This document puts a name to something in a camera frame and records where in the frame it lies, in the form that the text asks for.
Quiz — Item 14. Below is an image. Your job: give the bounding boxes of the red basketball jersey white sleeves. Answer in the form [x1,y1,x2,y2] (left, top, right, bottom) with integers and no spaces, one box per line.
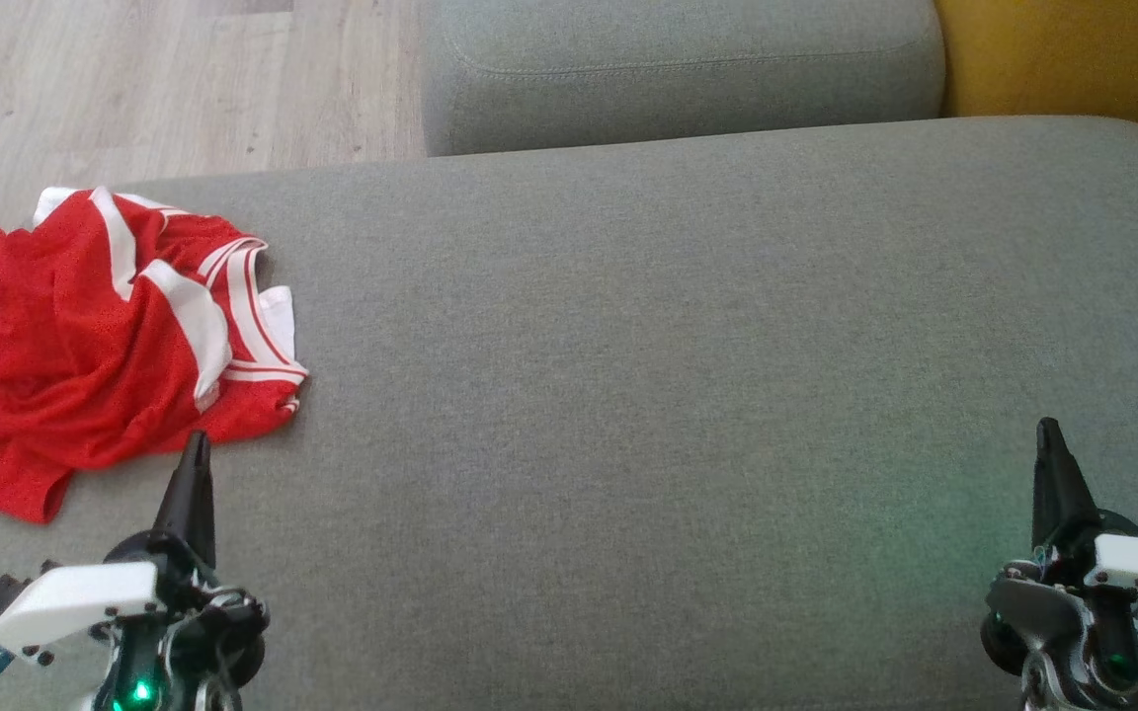
[0,212,310,593]

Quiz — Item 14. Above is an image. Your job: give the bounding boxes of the yellow sofa backrest cushion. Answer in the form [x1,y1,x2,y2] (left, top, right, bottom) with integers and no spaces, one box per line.
[933,0,1138,157]

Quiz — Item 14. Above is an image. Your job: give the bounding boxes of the grey and yellow sofa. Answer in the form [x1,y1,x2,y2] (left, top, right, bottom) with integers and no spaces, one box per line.
[0,116,1138,711]

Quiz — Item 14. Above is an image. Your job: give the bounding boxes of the grey sofa seat cushion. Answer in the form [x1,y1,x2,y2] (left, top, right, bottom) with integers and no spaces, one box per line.
[419,0,947,157]

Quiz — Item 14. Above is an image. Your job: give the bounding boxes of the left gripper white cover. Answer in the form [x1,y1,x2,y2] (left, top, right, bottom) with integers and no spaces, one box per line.
[0,431,271,692]

